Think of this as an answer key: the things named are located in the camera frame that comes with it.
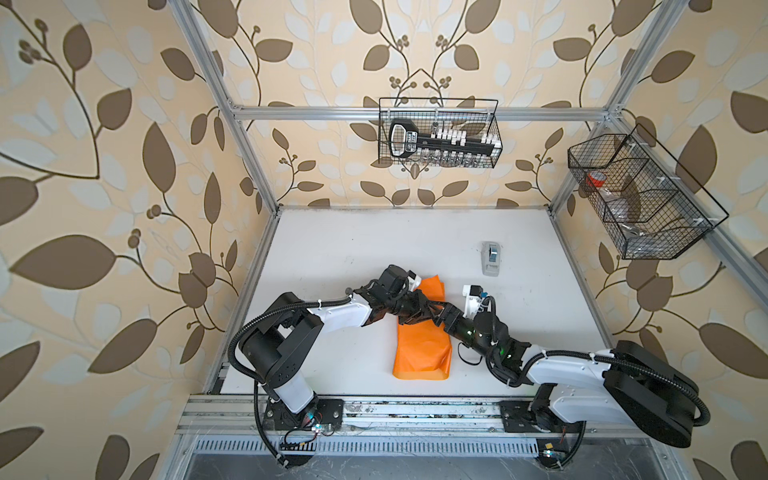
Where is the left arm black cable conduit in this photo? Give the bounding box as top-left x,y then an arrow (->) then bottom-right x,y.
226,296 -> 355,469

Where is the black wire basket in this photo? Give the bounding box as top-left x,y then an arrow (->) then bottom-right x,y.
377,96 -> 503,169
568,124 -> 729,260

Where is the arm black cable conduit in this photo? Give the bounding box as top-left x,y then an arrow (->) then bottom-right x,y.
226,296 -> 355,469
521,349 -> 712,469

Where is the black wire basket right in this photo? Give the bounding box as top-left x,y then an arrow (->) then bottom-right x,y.
568,124 -> 729,260

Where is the white tape dispenser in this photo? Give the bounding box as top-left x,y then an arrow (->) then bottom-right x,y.
481,241 -> 501,277

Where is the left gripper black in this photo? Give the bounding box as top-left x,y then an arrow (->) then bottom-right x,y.
386,289 -> 434,323

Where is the orange wrapping paper sheet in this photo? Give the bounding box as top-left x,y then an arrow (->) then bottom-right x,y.
392,274 -> 454,381

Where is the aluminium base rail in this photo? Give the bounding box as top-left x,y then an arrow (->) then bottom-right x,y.
177,395 -> 652,459

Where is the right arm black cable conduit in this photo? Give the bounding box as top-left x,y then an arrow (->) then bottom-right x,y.
521,349 -> 712,469

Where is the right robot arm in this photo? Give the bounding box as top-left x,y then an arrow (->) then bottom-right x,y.
429,302 -> 711,448

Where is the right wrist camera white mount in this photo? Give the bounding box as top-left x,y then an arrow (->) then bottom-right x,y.
462,284 -> 488,320

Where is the red capped item in basket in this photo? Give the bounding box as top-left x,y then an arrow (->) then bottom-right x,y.
585,170 -> 607,191

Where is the black wire basket centre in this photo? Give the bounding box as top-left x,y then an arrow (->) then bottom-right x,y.
377,96 -> 503,169

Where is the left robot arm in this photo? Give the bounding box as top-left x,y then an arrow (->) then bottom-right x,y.
227,265 -> 452,431

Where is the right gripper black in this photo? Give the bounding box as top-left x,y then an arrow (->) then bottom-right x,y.
427,299 -> 495,363

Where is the black tool set in basket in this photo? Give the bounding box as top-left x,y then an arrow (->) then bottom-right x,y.
384,119 -> 502,163

